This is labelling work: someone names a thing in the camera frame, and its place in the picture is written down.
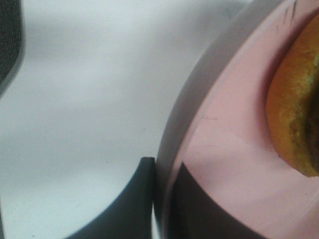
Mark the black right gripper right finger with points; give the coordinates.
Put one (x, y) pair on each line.
(194, 215)

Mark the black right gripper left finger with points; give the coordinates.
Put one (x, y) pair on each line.
(130, 214)

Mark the pink round plate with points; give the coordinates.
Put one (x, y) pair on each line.
(218, 130)

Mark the burger with lettuce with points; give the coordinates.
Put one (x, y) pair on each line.
(292, 103)

